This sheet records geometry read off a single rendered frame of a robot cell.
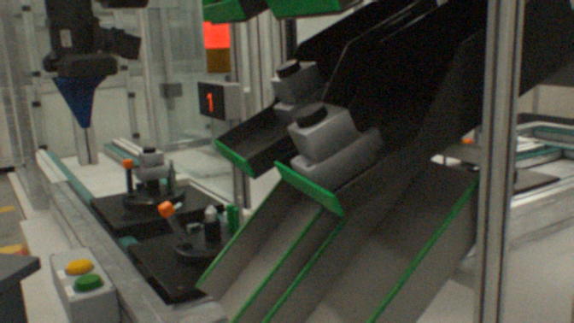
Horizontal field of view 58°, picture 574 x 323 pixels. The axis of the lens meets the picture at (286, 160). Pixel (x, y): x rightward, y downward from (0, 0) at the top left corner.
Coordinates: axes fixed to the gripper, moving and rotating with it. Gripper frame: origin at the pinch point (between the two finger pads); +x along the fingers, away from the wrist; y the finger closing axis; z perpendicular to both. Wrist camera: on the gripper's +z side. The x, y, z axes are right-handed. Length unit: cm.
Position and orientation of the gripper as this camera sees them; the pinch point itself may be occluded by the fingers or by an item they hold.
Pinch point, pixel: (82, 102)
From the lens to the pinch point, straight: 76.0
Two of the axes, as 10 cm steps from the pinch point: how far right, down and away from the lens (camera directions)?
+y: -5.3, -1.8, 8.3
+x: 0.4, 9.7, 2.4
